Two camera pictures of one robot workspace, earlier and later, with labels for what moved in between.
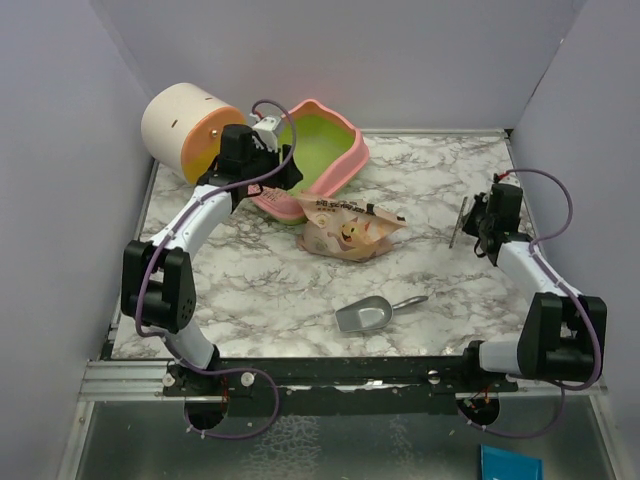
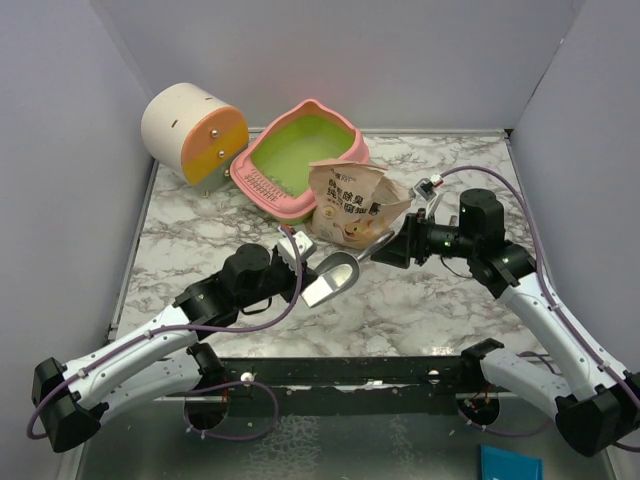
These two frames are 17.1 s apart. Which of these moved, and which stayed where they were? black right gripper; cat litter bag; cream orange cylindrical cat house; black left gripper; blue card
Moved: cat litter bag; black left gripper; black right gripper
Stayed: cream orange cylindrical cat house; blue card
